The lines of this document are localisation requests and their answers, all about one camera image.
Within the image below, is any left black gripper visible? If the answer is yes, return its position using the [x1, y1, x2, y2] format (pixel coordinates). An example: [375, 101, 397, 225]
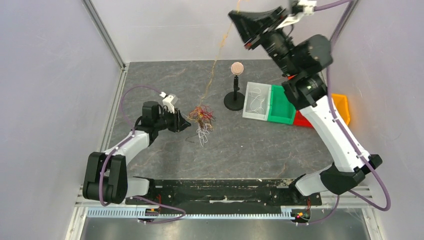
[153, 106, 191, 133]

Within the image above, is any yellow brown wire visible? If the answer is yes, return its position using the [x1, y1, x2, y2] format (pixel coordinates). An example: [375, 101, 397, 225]
[198, 0, 248, 110]

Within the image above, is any coloured wire bundle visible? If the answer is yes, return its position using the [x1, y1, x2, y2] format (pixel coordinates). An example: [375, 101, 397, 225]
[184, 105, 217, 147]

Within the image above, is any white wire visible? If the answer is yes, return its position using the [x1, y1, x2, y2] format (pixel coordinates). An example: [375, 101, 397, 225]
[247, 88, 268, 115]

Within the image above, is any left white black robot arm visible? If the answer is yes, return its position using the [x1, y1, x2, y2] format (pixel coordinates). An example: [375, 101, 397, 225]
[82, 101, 191, 206]

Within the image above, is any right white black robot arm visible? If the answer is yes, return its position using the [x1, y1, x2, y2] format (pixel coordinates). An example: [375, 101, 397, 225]
[228, 7, 382, 204]

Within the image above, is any black stand with pink ball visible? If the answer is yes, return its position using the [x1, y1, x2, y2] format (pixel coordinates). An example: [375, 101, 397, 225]
[223, 62, 245, 111]

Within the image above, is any white plastic bin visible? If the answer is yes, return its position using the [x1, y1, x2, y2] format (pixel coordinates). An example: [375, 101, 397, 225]
[242, 81, 272, 121]

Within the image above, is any green plastic bin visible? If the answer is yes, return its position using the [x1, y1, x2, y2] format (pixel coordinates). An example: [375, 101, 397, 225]
[267, 85, 296, 125]

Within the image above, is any red plastic bin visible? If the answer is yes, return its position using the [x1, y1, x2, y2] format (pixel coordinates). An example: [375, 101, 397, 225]
[293, 110, 313, 128]

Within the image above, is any orange plastic bin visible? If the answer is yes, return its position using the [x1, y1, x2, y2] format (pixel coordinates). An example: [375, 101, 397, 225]
[331, 93, 351, 126]

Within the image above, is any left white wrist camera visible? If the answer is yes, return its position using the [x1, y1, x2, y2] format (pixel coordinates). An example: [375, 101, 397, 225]
[159, 91, 179, 114]

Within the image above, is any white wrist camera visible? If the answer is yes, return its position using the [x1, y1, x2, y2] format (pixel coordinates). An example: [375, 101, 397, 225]
[277, 0, 317, 29]
[159, 91, 179, 114]

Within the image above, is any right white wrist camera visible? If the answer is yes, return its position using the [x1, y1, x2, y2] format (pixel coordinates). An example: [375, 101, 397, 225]
[277, 0, 317, 29]

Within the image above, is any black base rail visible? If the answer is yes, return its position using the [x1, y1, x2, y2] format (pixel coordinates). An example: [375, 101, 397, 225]
[144, 178, 323, 217]

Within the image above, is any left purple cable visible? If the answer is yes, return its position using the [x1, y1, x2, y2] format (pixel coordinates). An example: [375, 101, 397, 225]
[99, 85, 187, 225]

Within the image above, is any purple cable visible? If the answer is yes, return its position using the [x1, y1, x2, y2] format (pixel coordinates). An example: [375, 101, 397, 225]
[291, 0, 392, 226]
[99, 85, 187, 225]

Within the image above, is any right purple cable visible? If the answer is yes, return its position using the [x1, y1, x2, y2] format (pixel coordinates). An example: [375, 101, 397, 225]
[291, 0, 392, 226]

